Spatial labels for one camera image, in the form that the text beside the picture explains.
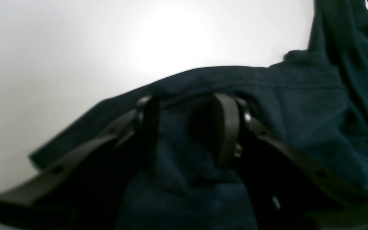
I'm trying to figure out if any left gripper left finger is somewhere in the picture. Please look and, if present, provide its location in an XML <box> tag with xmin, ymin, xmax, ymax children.
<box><xmin>0</xmin><ymin>96</ymin><xmax>160</xmax><ymax>230</ymax></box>

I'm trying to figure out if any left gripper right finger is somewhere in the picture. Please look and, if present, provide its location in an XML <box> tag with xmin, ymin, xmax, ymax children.
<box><xmin>213</xmin><ymin>94</ymin><xmax>368</xmax><ymax>230</ymax></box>

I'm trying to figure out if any black long-sleeve t-shirt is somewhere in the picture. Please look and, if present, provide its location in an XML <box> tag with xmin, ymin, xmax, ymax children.
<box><xmin>30</xmin><ymin>0</ymin><xmax>368</xmax><ymax>230</ymax></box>

